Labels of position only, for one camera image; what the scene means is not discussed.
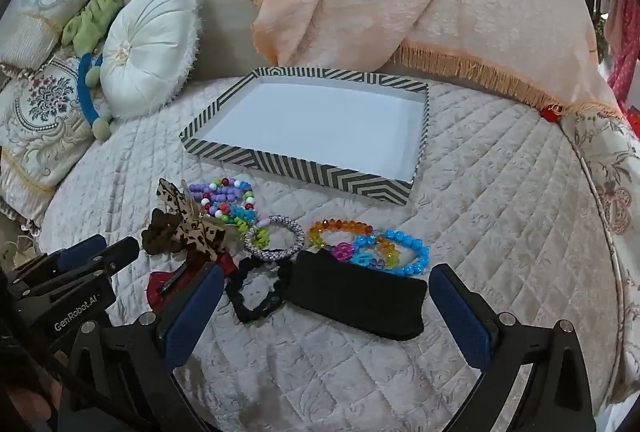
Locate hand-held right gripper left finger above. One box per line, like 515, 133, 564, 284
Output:
55, 263, 226, 432

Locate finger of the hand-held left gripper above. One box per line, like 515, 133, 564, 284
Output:
20, 237, 141, 308
10, 235, 108, 285

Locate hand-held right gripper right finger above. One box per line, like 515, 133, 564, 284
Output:
429, 263, 598, 432

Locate red hair bow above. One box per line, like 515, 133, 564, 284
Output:
146, 255, 236, 313

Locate black scrunchie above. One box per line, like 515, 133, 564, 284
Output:
225, 257, 296, 324

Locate brown scrunchie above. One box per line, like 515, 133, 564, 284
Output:
140, 208, 188, 255

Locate leopard print hair bow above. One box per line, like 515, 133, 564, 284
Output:
156, 178, 237, 265

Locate black knitted headband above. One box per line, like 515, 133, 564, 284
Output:
285, 249, 428, 340

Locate multicolour bead bracelet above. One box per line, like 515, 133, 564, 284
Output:
200, 177, 256, 225

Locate silver grey hair tie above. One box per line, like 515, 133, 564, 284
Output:
244, 215, 306, 260

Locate striped cardboard box tray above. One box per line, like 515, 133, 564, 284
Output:
179, 67, 431, 204

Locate quilted beige sofa cover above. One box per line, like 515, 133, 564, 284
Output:
37, 72, 621, 432

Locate floral embroidered cushion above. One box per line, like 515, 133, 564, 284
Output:
0, 55, 108, 233

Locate white round fringed pillow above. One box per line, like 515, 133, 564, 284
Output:
100, 0, 203, 119

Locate green and blue plush toy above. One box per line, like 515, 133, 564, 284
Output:
61, 0, 126, 143

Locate red patterned hanging cloth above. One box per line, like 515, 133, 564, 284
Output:
604, 0, 640, 99

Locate peach fringed throw blanket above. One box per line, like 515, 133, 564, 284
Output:
245, 0, 623, 119

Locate blue bead bracelet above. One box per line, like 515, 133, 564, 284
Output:
350, 229, 431, 276

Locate green plastic chain bracelet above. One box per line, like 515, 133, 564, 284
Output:
232, 212, 271, 250

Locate purple bead bracelet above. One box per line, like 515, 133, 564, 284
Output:
187, 181, 236, 214

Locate orange rainbow bead bracelet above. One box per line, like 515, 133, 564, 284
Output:
307, 219, 401, 270

